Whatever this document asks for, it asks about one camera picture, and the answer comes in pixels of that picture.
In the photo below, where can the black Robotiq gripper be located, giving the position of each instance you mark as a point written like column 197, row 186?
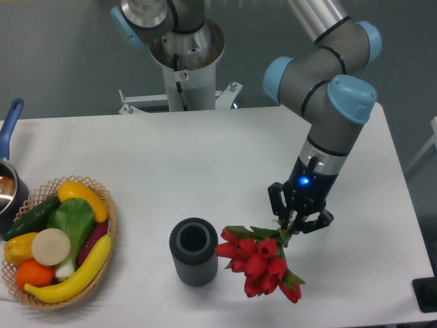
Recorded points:
column 305, row 192

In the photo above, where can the red tulip bouquet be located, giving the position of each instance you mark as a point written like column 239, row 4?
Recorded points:
column 259, row 254

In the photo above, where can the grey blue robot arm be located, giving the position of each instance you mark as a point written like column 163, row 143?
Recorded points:
column 321, row 88

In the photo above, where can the dark grey ribbed vase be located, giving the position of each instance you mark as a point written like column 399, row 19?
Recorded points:
column 192, row 245

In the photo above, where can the black device at edge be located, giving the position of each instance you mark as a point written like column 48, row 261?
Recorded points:
column 425, row 293

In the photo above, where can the purple sweet potato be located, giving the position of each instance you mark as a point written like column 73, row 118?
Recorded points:
column 97, row 232

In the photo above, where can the green bok choy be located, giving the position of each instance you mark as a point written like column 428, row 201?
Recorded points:
column 75, row 217

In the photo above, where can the yellow squash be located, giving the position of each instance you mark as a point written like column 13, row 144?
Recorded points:
column 72, row 189

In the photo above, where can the beige round disc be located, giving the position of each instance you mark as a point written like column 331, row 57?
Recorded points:
column 50, row 247

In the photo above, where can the woven wicker basket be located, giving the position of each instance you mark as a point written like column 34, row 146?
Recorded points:
column 10, row 292

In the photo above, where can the yellow banana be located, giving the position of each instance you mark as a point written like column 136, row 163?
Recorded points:
column 80, row 279

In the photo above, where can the green cucumber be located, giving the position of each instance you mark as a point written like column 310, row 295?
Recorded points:
column 34, row 220

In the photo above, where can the orange fruit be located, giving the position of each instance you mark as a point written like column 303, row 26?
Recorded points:
column 35, row 274

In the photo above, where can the yellow bell pepper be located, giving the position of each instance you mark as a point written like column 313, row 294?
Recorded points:
column 17, row 250

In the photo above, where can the white frame at right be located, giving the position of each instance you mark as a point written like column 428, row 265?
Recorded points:
column 423, row 156

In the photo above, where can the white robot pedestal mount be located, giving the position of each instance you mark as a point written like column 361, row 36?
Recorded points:
column 188, row 63

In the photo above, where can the blue handled saucepan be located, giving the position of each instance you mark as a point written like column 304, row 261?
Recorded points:
column 13, row 190

